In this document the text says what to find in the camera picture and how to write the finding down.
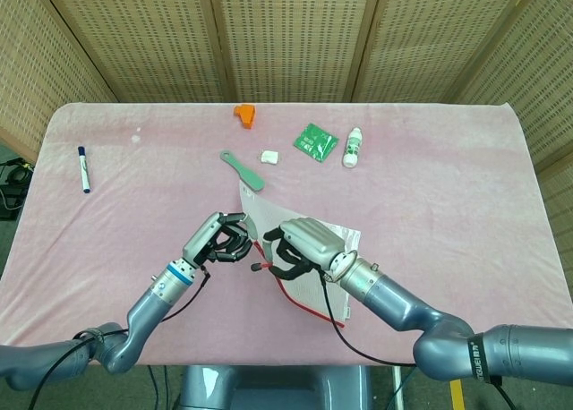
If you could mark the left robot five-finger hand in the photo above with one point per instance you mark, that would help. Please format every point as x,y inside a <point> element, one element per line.
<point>201,240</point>

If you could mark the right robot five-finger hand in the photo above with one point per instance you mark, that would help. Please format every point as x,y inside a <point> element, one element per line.
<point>313,240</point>

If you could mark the silver mesh zipper pouch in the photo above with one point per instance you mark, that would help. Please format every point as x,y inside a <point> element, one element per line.
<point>264,208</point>

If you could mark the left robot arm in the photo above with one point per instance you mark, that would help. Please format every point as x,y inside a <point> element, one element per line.
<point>147,307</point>

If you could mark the green shoehorn tool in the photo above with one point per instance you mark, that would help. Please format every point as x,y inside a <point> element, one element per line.
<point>248,177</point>

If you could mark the white eraser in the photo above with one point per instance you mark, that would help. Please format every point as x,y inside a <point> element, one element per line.
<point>270,156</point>

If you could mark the green sachet packet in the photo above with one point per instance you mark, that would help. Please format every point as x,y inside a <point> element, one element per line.
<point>314,142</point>

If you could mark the white bottle green label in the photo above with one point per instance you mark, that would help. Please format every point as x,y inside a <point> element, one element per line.
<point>352,148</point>

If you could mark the orange plastic block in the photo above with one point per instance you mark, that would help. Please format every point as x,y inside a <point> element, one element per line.
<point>245,114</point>

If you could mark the blue whiteboard marker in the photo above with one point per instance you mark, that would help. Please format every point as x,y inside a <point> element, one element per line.
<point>84,170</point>

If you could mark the pink table cloth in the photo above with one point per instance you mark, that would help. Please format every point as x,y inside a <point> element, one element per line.
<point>447,204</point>

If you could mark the grey-blue robot torso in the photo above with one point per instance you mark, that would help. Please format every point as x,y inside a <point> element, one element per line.
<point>268,390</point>

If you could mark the white table leg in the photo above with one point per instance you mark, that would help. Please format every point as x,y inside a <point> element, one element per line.
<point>397,390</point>

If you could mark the bamboo folding screen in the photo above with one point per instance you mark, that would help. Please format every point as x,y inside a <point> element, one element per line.
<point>291,38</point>

